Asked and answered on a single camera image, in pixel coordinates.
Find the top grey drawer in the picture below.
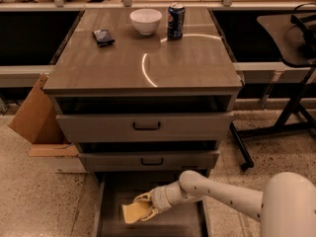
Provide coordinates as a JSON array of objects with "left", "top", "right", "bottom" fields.
[{"left": 56, "top": 113, "right": 232, "bottom": 143}]

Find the grey drawer cabinet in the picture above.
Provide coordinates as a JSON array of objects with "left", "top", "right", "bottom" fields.
[{"left": 42, "top": 6, "right": 244, "bottom": 183}]

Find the black cable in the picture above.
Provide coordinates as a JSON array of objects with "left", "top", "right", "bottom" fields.
[{"left": 289, "top": 2, "right": 316, "bottom": 28}]

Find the dark snack packet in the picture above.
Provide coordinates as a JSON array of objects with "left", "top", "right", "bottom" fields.
[{"left": 92, "top": 30, "right": 115, "bottom": 46}]

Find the white bowl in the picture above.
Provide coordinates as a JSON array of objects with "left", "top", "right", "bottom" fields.
[{"left": 129, "top": 9, "right": 162, "bottom": 36}]

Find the bottom open grey drawer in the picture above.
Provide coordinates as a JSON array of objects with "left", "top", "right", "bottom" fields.
[{"left": 92, "top": 171, "right": 208, "bottom": 237}]

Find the yellow sponge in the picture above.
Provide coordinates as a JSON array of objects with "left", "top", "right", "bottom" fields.
[{"left": 121, "top": 200, "right": 150, "bottom": 224}]

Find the black stand with table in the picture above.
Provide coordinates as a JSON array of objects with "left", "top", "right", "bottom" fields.
[{"left": 230, "top": 2, "right": 316, "bottom": 171}]

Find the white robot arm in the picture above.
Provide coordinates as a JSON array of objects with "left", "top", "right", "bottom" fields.
[{"left": 134, "top": 170, "right": 316, "bottom": 237}]

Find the middle grey drawer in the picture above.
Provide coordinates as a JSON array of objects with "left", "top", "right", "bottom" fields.
[{"left": 79, "top": 150, "right": 219, "bottom": 172}]

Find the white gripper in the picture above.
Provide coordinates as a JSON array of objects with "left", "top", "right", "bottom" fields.
[{"left": 133, "top": 186, "right": 172, "bottom": 221}]

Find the blue soda can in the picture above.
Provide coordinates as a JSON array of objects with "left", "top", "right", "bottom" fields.
[{"left": 167, "top": 3, "right": 186, "bottom": 40}]

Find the brown cardboard box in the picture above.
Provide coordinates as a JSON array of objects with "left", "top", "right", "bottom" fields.
[{"left": 8, "top": 74, "right": 87, "bottom": 174}]

